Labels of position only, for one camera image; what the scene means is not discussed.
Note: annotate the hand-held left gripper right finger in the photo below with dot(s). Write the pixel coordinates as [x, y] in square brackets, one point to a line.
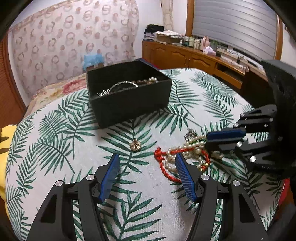
[185, 176]

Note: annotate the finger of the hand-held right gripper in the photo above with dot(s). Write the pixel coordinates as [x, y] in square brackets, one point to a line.
[231, 146]
[225, 135]

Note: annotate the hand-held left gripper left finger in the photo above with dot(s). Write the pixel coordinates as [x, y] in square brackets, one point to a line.
[109, 176]

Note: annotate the black square box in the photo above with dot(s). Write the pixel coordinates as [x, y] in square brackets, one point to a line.
[131, 109]

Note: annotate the silver bangle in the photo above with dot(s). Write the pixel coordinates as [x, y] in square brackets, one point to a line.
[122, 82]

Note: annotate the gold flower pendant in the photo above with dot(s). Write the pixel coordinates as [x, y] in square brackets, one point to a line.
[135, 145]

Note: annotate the leaf print tablecloth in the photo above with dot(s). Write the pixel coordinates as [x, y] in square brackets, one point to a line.
[143, 208]

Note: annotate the stack of books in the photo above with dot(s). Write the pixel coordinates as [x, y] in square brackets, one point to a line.
[231, 56]

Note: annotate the pink tissue pack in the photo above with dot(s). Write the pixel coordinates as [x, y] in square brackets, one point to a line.
[210, 51]

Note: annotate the wooden cabinet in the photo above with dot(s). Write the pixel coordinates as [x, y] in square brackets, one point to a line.
[175, 56]

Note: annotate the grey window blind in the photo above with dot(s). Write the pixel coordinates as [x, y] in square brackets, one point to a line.
[235, 25]

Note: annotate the pink figurine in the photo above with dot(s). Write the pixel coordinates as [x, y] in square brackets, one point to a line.
[205, 41]

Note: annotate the row of toiletry bottles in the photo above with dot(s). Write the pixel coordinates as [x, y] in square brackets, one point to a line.
[192, 42]

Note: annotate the floral bed blanket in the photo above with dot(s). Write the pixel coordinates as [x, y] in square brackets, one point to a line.
[57, 89]

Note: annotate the yellow plush toy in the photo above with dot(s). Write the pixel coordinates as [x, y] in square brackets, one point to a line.
[5, 157]

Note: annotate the small cardboard box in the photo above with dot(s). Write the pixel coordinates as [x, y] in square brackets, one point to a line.
[96, 67]

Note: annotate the blue bag on box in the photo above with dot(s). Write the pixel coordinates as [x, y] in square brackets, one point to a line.
[92, 59]

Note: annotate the stack of folded clothes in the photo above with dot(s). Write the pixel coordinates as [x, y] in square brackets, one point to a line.
[152, 32]

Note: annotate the brown louvered wardrobe door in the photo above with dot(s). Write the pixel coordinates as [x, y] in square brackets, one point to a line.
[10, 92]

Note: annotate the cream patterned drape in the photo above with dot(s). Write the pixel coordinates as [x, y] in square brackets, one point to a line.
[167, 16]

